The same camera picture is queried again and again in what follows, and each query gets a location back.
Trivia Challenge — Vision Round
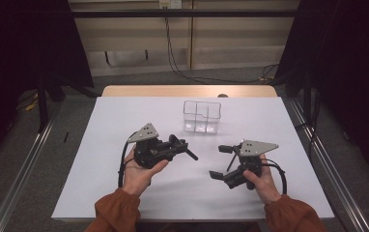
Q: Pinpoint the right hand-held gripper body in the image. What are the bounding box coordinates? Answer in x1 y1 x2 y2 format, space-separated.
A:
223 138 280 191

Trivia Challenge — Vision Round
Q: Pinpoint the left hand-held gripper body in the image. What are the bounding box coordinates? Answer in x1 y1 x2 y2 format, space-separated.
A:
128 122 178 170

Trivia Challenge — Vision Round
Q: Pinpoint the thin black makeup brush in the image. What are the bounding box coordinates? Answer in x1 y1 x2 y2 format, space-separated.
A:
226 152 238 173

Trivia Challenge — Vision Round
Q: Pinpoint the clear acrylic organizer box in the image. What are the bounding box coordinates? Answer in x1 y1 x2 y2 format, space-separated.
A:
182 100 222 135

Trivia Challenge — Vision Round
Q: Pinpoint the person's right hand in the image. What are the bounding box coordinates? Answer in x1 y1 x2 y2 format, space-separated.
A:
242 153 284 206

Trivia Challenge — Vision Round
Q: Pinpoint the person's left hand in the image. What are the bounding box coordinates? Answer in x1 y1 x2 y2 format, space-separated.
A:
122 146 170 198

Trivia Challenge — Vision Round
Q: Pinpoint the wooden table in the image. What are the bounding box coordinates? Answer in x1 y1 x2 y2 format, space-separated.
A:
100 84 278 99

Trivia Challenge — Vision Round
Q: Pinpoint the yellow floor object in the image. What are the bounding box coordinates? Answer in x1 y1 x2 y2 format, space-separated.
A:
23 101 40 112

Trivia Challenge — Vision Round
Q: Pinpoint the black curtain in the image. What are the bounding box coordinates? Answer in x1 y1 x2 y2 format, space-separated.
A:
0 0 96 172
273 0 369 178

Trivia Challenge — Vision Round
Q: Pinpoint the left hand-held gripper black cable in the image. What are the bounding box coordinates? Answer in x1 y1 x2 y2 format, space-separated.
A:
117 139 139 189

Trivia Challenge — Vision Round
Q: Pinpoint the hand-held gripper black cable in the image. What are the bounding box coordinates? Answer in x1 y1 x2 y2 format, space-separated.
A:
261 157 289 196
117 139 139 189

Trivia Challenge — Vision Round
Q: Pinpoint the right hand-held gripper black cable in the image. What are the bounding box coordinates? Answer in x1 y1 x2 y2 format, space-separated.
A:
261 157 289 196

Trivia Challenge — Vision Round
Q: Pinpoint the long black hanging cable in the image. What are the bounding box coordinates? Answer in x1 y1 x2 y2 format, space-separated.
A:
163 8 280 85

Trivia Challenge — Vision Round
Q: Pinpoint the metal floor rail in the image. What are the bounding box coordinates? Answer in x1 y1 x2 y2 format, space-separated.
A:
0 104 62 232
288 97 369 232

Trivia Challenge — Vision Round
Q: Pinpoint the black stand post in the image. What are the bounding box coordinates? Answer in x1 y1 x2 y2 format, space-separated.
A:
36 75 50 133

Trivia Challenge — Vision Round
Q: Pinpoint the black horizontal frame bar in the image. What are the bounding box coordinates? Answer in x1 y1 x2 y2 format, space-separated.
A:
71 9 300 19

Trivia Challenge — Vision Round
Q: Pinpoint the white wall socket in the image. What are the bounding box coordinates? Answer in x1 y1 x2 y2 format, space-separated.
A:
158 0 184 10

